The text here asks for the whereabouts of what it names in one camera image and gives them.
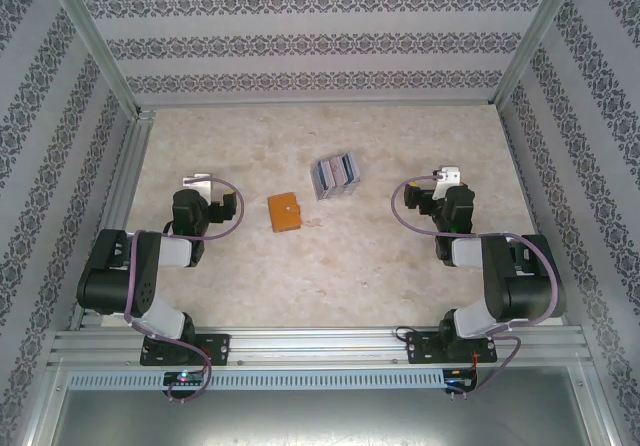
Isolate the orange leather card holder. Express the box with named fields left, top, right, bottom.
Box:
left=267, top=193, right=304, bottom=234

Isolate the clear plastic card box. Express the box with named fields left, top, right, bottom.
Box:
left=309, top=150, right=362, bottom=201

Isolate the grey metal shelf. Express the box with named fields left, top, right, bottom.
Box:
left=22, top=365, right=619, bottom=446

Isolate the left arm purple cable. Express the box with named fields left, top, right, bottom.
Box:
left=122, top=176, right=245, bottom=405

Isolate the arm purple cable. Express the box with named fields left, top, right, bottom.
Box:
left=122, top=176, right=245, bottom=405
left=391, top=174, right=562, bottom=402

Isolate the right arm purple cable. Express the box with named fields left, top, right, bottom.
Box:
left=391, top=174, right=562, bottom=402

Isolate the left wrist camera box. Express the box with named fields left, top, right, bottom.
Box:
left=181, top=173, right=216, bottom=192

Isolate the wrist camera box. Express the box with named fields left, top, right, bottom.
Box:
left=432, top=165, right=462, bottom=201
left=181, top=173, right=216, bottom=192

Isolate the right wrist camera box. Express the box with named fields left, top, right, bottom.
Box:
left=432, top=165, right=462, bottom=201

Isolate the aluminium side rail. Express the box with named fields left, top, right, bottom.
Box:
left=68, top=108, right=157, bottom=331

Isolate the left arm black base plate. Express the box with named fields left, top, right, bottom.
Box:
left=139, top=333, right=232, bottom=367

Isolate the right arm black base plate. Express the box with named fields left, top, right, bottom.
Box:
left=404, top=329, right=499, bottom=366

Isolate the aluminium front rail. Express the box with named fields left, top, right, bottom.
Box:
left=47, top=328, right=594, bottom=368

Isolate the right aluminium frame post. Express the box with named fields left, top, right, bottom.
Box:
left=491, top=0, right=585, bottom=108

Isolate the aluminium frame post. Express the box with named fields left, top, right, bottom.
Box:
left=37, top=0, right=142, bottom=117
left=491, top=0, right=585, bottom=108

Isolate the slotted grey cable duct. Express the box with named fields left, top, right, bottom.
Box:
left=67, top=369, right=447, bottom=391

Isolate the left aluminium frame post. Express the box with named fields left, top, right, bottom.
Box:
left=37, top=0, right=142, bottom=117

